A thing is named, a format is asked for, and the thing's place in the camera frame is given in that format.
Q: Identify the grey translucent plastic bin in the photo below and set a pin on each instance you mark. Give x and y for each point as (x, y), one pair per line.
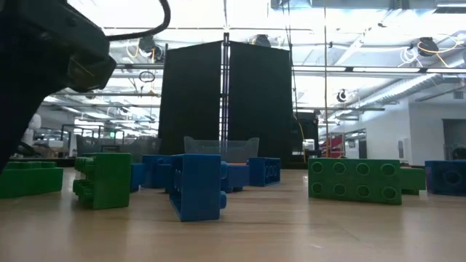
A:
(145, 147)
(218, 149)

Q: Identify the red tool cart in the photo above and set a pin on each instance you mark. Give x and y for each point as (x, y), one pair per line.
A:
(335, 145)

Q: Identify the blue square toy brick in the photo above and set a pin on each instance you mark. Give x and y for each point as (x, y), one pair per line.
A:
(236, 178)
(442, 178)
(137, 177)

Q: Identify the black partition panel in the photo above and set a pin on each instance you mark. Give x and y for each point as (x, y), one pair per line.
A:
(189, 102)
(260, 109)

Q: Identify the blue long toy brick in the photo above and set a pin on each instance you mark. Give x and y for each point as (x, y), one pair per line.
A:
(196, 189)
(154, 172)
(264, 171)

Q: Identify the dark chair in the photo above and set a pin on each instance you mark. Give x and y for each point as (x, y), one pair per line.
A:
(459, 154)

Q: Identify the green square toy brick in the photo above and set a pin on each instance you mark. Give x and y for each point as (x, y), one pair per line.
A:
(413, 179)

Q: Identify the white box device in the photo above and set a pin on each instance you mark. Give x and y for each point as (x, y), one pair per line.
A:
(308, 145)

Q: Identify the green long toy brick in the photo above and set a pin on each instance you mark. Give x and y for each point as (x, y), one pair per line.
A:
(349, 180)
(32, 182)
(109, 182)

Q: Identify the black equipment cabinet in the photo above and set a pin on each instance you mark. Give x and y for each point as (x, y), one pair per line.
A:
(307, 125)

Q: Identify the thin vertical pole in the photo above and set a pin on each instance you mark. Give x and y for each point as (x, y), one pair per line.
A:
(325, 72)

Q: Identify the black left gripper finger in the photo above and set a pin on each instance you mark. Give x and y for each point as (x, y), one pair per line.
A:
(14, 120)

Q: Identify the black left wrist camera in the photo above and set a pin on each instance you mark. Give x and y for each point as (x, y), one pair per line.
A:
(94, 72)

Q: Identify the white robot figure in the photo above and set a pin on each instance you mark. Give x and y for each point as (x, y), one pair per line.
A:
(34, 123)

